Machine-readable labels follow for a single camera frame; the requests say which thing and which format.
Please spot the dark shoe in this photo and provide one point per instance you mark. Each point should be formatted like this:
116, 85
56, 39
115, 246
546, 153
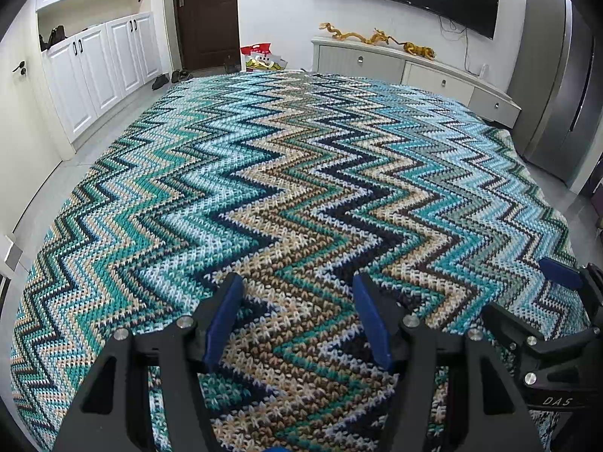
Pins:
160, 82
179, 75

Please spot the zigzag knitted rug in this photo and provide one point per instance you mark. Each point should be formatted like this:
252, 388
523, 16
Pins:
292, 174

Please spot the white low media cabinet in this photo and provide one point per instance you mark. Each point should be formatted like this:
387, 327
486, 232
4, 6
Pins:
358, 59

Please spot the golden dragon figurine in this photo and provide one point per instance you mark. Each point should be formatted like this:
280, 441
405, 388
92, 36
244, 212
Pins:
377, 37
337, 32

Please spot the grey refrigerator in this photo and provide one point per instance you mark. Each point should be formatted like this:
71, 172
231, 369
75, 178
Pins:
546, 84

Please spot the golden tiger figurine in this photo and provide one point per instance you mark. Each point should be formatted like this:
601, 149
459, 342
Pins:
419, 50

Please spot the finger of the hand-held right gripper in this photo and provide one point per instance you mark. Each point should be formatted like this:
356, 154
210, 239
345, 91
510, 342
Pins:
560, 273
518, 334

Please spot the red gift bag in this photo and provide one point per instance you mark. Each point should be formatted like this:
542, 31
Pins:
256, 51

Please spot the dark brown door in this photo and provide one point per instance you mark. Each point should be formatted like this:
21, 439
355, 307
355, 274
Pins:
207, 14

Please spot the black bag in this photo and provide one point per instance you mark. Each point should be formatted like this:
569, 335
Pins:
52, 37

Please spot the cream door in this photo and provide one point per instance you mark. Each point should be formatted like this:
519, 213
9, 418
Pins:
23, 141

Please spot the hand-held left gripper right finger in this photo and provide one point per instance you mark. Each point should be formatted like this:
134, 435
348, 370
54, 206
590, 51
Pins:
372, 322

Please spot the white power adapter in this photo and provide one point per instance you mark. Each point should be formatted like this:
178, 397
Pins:
484, 71

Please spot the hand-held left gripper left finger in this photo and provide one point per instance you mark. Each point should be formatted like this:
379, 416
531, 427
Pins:
226, 313

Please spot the white base cabinet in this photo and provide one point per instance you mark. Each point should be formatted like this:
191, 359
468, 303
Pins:
94, 75

